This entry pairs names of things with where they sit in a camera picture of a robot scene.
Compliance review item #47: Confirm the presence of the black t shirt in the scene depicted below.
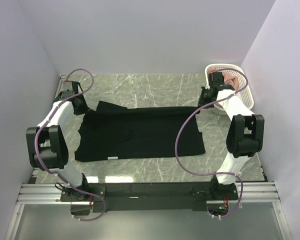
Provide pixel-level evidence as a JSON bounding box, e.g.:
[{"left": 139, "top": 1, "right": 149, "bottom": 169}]
[{"left": 74, "top": 101, "right": 206, "bottom": 163}]

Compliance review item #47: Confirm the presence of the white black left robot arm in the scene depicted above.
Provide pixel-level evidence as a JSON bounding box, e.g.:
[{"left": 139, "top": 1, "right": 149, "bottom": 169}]
[{"left": 25, "top": 81, "right": 90, "bottom": 201}]

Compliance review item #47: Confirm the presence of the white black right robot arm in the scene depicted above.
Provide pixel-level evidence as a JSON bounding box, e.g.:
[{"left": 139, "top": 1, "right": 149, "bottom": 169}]
[{"left": 198, "top": 70, "right": 265, "bottom": 200}]

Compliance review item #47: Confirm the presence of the pink t shirt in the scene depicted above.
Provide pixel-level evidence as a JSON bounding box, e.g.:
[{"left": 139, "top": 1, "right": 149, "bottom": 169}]
[{"left": 208, "top": 71, "right": 239, "bottom": 91}]

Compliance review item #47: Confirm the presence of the white perforated plastic basket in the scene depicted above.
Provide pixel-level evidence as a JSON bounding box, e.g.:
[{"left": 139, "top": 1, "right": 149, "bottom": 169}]
[{"left": 205, "top": 63, "right": 254, "bottom": 110}]

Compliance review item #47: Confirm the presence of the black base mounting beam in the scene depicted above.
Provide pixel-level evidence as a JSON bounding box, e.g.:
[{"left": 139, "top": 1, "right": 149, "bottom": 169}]
[{"left": 60, "top": 180, "right": 239, "bottom": 213}]

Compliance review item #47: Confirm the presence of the aluminium extrusion rail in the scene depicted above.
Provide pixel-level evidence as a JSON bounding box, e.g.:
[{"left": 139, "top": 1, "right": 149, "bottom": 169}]
[{"left": 16, "top": 182, "right": 281, "bottom": 205}]

